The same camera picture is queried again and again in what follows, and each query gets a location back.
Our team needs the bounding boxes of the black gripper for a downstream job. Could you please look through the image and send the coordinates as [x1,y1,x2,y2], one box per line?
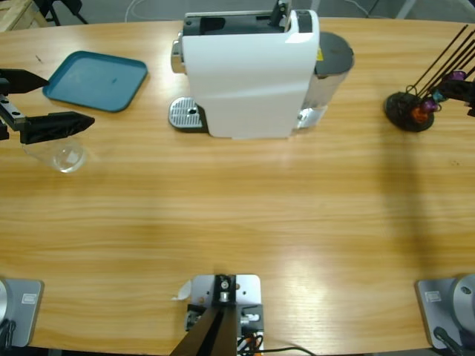
[437,79,475,119]
[0,68,96,145]

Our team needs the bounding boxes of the clear drinking glass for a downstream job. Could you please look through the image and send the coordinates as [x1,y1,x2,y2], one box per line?
[22,135,88,174]

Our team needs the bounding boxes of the white capsule coffee machine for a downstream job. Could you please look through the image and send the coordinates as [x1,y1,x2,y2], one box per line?
[168,0,321,141]

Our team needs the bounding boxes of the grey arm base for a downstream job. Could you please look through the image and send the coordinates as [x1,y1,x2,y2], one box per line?
[0,278,45,349]
[414,273,475,350]

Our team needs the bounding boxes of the orange coffee capsule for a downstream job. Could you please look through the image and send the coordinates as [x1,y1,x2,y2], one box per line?
[410,106,428,125]

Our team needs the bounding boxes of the teal plastic tray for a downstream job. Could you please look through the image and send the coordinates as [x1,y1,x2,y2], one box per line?
[42,50,149,114]

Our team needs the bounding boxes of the black capsule holder with rods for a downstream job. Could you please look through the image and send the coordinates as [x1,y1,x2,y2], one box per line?
[384,24,475,133]

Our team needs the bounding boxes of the black chair legs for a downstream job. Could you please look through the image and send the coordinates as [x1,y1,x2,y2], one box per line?
[35,0,90,26]

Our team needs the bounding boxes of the clear water tank dark lid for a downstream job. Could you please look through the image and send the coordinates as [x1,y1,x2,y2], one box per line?
[296,31,356,131]

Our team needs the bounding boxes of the grey metal frame leg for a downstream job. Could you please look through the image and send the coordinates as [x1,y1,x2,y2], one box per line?
[395,0,419,19]

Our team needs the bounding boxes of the white floor cable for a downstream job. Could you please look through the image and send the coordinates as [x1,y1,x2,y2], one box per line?
[124,0,171,20]

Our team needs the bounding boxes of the black base cable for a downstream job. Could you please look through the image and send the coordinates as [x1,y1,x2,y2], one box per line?
[433,326,467,356]
[0,318,16,349]

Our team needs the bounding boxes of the black cable at white block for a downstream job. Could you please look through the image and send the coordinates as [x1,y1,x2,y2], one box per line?
[259,346,316,356]

